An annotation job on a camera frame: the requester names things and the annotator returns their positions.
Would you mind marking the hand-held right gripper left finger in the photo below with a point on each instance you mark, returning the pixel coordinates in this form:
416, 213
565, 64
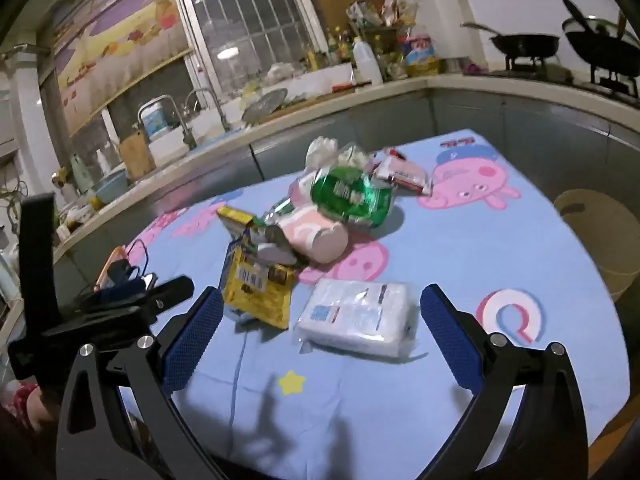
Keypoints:
192, 340

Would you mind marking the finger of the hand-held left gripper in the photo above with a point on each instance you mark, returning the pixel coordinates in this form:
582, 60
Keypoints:
170, 292
122, 292

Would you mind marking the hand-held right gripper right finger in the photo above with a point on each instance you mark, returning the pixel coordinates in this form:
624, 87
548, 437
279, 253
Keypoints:
450, 340

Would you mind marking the yellow snack wrapper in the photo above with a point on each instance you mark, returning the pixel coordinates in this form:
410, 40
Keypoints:
260, 305

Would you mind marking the white tissue pack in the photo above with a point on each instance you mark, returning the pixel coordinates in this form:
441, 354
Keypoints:
360, 315

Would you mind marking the small yellow packet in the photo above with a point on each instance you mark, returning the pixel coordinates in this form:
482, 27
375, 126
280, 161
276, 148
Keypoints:
235, 217

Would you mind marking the green silver foil wrapper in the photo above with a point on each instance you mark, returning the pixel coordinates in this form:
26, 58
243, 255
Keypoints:
272, 215

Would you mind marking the pink paper cup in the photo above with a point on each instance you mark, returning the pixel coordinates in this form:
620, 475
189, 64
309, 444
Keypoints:
320, 240

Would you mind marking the red white snack wrapper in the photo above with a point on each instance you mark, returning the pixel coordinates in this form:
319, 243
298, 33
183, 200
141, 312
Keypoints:
405, 172

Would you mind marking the green plastic packet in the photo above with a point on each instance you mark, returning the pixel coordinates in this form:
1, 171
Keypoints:
350, 195

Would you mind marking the beige plastic bin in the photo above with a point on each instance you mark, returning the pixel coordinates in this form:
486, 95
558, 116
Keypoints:
600, 240

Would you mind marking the white plastic bag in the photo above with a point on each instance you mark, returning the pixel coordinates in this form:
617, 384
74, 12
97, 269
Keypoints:
322, 152

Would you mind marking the person's left hand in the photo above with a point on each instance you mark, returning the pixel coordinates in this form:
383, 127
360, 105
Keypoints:
40, 410

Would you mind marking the blue cartoon-print blanket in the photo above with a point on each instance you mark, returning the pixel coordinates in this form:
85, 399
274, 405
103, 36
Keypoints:
450, 260

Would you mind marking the blue basin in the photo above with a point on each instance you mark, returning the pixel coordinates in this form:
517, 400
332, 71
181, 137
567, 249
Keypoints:
110, 187

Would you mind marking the wooden cutting board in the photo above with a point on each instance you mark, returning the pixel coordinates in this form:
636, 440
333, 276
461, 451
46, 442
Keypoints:
137, 155

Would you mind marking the metal faucet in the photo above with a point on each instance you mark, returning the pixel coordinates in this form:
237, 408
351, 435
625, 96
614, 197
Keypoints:
186, 132
220, 115

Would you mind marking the white blue plastic bucket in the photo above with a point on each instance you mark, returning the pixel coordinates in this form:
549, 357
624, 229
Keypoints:
157, 120

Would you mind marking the round metal lid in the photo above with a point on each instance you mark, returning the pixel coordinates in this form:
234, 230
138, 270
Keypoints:
265, 105

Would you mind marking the kitchen counter with grey cabinets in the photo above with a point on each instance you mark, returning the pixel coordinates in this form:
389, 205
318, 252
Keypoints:
350, 125

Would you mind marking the white foam box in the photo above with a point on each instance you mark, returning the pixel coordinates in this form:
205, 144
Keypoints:
320, 82

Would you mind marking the purple cloth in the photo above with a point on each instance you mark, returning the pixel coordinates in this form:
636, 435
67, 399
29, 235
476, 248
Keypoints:
475, 66

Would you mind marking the blue red printed bag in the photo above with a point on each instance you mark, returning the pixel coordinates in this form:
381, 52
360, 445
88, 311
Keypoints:
420, 55

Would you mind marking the white plastic jug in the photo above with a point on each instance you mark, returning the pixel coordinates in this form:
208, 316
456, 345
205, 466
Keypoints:
367, 65

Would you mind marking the gas stove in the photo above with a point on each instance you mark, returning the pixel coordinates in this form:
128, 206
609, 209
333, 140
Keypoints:
530, 62

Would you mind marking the row of sauce bottles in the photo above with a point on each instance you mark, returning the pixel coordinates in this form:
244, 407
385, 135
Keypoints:
330, 50

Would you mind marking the barred window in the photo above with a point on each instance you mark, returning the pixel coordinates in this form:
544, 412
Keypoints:
240, 10

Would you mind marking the black frying pan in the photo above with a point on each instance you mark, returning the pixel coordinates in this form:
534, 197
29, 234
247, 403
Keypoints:
530, 45

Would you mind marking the black wok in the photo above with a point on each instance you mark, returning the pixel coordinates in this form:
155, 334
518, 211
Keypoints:
605, 52

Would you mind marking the pile of plastic bags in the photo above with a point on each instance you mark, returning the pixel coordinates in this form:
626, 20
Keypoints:
380, 10

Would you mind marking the glass wok lid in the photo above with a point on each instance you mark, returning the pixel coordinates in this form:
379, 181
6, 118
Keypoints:
595, 27

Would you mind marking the fruit-print wall poster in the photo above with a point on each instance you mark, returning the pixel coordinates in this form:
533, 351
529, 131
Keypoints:
115, 40

